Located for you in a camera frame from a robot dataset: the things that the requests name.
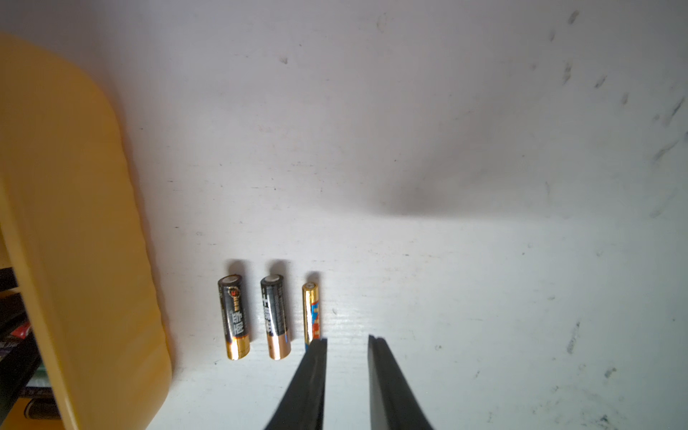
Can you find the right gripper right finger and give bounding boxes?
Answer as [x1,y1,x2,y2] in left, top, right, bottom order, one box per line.
[367,335,433,429]

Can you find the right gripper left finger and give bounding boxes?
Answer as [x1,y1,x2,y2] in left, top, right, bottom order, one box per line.
[265,339,327,430]

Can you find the gold blue slim battery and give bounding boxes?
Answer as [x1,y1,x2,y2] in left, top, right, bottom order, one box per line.
[302,282,321,349]

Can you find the black gold slim battery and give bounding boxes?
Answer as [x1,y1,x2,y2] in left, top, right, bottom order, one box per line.
[261,274,291,360]

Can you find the black copper battery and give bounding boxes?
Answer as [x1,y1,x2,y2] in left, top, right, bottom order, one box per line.
[218,274,250,360]

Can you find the yellow plastic storage box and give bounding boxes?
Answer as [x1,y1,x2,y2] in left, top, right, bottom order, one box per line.
[1,34,172,429]

